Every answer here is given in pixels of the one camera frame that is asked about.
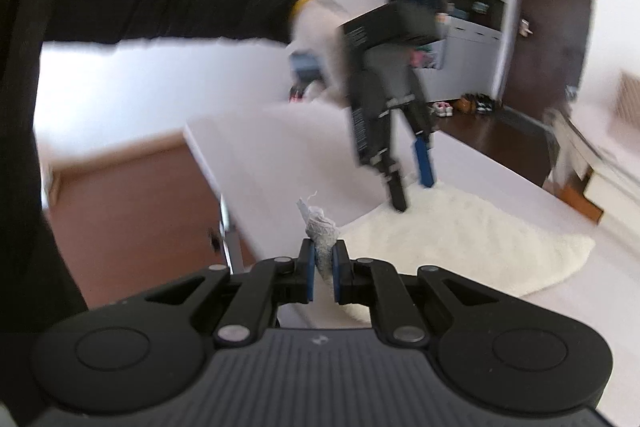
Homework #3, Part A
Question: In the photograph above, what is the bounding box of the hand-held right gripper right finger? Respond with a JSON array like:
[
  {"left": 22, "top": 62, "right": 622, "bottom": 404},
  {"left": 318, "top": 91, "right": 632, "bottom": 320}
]
[{"left": 331, "top": 239, "right": 526, "bottom": 349}]

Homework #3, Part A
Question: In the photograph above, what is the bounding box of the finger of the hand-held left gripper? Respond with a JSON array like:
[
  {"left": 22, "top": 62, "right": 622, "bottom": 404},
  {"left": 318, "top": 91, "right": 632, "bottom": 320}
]
[
  {"left": 395, "top": 94, "right": 437, "bottom": 190},
  {"left": 372, "top": 107, "right": 410, "bottom": 212}
]

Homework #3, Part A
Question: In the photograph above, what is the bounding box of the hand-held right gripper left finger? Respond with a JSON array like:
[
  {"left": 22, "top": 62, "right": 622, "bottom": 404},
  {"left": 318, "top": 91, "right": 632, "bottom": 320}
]
[{"left": 120, "top": 239, "right": 317, "bottom": 349}]

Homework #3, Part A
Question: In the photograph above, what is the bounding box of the cream towel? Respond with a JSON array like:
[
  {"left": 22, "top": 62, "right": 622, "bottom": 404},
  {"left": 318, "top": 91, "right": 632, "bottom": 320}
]
[{"left": 277, "top": 174, "right": 597, "bottom": 333}]

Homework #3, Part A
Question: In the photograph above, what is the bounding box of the person's left hand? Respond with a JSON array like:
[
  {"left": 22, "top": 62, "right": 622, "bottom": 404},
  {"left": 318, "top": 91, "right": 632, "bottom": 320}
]
[{"left": 291, "top": 0, "right": 351, "bottom": 102}]

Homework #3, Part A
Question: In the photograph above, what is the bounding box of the colourful cloth pile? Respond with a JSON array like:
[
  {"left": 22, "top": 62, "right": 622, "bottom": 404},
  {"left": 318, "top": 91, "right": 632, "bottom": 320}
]
[{"left": 410, "top": 49, "right": 441, "bottom": 70}]

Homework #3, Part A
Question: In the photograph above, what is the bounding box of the white glass-covered dining table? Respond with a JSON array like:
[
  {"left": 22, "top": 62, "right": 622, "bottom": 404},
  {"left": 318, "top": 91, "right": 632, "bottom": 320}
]
[{"left": 545, "top": 99, "right": 640, "bottom": 225}]

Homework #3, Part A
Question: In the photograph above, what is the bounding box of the dark brown door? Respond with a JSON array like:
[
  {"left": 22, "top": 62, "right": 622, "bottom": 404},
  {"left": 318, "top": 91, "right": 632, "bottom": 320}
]
[{"left": 505, "top": 0, "right": 596, "bottom": 122}]

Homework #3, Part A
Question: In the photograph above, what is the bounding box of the beige quilted chair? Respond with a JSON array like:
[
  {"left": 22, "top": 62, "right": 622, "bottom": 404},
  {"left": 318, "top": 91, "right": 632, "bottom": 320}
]
[{"left": 615, "top": 72, "right": 640, "bottom": 122}]

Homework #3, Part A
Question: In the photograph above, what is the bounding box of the person's torso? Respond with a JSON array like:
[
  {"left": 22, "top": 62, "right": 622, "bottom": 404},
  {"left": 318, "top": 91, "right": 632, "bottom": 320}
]
[{"left": 0, "top": 0, "right": 96, "bottom": 427}]

